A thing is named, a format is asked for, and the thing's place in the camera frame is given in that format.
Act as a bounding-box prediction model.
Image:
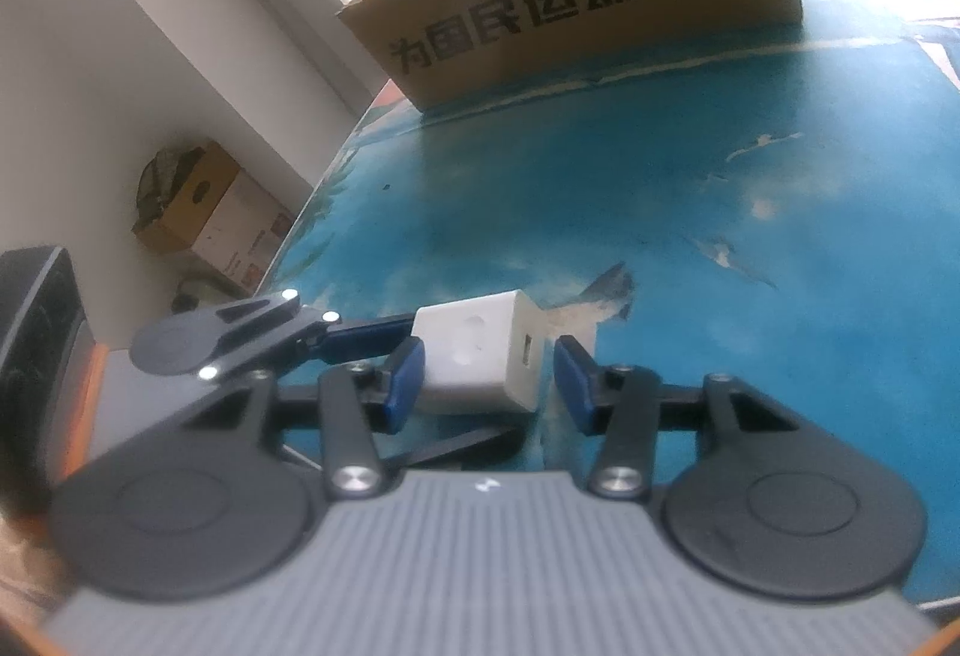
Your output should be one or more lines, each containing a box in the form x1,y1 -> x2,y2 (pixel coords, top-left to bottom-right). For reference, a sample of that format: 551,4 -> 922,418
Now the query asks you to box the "brown and white carton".
131,138 -> 295,297

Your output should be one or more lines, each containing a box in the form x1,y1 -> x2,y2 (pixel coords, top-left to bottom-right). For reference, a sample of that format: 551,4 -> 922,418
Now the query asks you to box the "white charger cube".
411,288 -> 554,417

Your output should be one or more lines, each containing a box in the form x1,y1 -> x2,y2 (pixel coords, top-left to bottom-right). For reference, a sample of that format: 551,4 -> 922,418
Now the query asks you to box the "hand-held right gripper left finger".
187,336 -> 427,499

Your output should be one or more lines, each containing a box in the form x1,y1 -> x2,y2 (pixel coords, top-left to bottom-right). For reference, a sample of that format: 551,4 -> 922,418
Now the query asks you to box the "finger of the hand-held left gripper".
202,287 -> 417,379
379,426 -> 526,475

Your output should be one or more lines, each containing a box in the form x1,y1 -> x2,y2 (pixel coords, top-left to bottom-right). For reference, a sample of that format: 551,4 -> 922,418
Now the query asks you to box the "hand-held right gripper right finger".
553,335 -> 807,499

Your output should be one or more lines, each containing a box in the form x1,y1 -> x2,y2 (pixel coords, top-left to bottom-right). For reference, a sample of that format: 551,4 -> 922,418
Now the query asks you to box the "camouflage cloth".
133,147 -> 203,233

